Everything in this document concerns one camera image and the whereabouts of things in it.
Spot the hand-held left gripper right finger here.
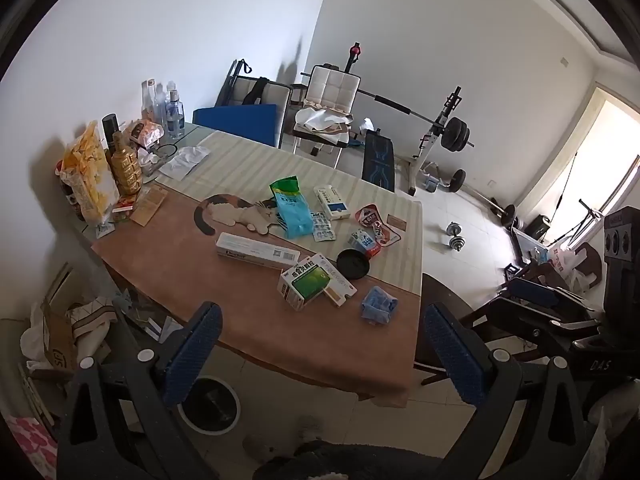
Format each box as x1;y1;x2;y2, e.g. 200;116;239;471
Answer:
422;302;589;480

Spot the cat print table mat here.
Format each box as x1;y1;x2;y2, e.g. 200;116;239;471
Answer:
92;131;424;408

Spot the white barbell rack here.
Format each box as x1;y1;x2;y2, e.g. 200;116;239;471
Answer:
407;87;463;196

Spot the floor barbell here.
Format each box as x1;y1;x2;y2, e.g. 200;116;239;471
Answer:
472;190;523;228

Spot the black bottle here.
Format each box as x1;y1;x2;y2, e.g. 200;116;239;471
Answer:
101;113;121;153

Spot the gold grenade-shaped bottle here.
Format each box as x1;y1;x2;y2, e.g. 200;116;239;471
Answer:
110;131;146;196

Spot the teal snack packet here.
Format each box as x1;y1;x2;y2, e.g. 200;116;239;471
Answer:
270;176;317;241

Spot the tall clear glass bottle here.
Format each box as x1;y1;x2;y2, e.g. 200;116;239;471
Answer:
141;79;157;121

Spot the beige chair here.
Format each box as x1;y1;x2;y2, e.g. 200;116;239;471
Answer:
227;76;292;136

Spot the red snack wrapper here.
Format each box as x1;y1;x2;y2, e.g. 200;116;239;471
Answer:
354;203;403;251

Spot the bread bag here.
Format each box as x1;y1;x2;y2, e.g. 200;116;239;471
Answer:
125;119;166;150

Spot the small blue white packet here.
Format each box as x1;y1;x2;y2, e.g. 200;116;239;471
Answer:
348;229;381;259

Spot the barbell with black plates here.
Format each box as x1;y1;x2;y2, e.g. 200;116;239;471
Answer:
300;71;476;153

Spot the long white box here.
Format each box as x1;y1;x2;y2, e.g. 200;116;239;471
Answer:
215;232;301;270

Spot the pink floral cloth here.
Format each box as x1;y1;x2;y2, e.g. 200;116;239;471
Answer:
5;415;58;480

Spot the silver blister pack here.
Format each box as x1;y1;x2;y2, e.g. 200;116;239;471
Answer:
311;211;337;243

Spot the black round lid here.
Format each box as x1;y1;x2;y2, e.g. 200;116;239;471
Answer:
336;249;371;281

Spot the white tissue packet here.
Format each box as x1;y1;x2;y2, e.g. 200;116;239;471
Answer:
155;145;211;181

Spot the brown card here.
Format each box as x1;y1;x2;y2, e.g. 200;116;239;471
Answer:
129;185;168;227

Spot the white plastic bag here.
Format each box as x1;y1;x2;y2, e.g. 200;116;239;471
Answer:
550;245;603;291

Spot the white cloth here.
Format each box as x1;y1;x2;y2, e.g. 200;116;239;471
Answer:
294;105;353;136

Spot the green white medicine box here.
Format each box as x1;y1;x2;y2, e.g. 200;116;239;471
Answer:
276;256;333;312

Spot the cardboard box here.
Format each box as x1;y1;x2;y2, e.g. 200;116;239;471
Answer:
40;295;81;373

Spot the black weight bench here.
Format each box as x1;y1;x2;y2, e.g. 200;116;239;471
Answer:
362;130;397;192

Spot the white padded chair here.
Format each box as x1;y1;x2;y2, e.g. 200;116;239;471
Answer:
291;65;362;168

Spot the white blue medicine box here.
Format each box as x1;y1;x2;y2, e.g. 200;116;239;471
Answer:
313;185;351;221

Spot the yellow snack bag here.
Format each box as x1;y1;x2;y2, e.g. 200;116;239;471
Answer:
59;120;121;226

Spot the crumpled blue glove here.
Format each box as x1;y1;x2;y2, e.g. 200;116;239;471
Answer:
360;286;399;327

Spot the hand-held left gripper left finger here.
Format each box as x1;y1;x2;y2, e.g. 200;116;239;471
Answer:
56;301;224;480

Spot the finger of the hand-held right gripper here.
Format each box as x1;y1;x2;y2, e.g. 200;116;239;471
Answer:
505;277;604;322
465;300;602;357

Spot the white trash bin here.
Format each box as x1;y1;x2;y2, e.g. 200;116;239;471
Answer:
177;377;240;436

